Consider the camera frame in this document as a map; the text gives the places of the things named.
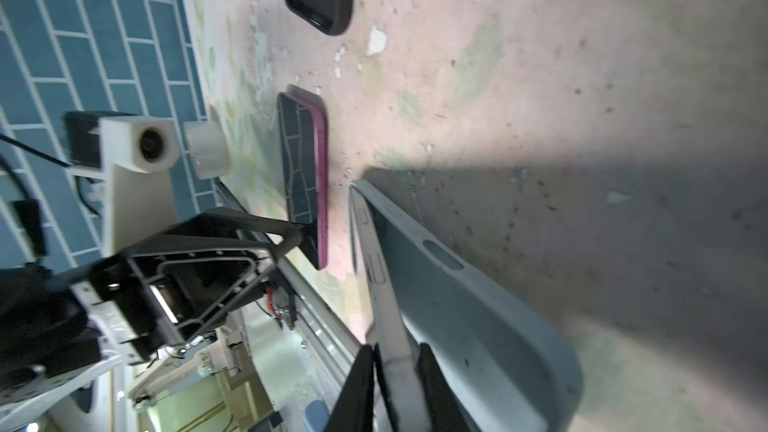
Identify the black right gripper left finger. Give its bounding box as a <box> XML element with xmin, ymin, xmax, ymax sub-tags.
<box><xmin>324</xmin><ymin>345</ymin><xmax>375</xmax><ymax>432</ymax></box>

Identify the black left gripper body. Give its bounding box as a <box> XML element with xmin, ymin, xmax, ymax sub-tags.
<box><xmin>59</xmin><ymin>207</ymin><xmax>303</xmax><ymax>365</ymax></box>

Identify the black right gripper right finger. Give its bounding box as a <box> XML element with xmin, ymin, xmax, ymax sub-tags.
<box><xmin>416</xmin><ymin>343</ymin><xmax>470</xmax><ymax>432</ymax></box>

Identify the white phone black screen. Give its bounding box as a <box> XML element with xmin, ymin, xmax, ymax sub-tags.
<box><xmin>349</xmin><ymin>187</ymin><xmax>432</xmax><ymax>431</ymax></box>

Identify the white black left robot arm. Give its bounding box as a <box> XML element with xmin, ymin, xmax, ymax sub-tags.
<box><xmin>1</xmin><ymin>207</ymin><xmax>303</xmax><ymax>431</ymax></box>

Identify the purple phone black screen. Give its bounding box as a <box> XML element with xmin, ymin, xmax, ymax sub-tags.
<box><xmin>277</xmin><ymin>93</ymin><xmax>328</xmax><ymax>270</ymax></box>

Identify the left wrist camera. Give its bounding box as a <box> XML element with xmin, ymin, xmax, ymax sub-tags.
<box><xmin>64</xmin><ymin>111</ymin><xmax>182</xmax><ymax>256</ymax></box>

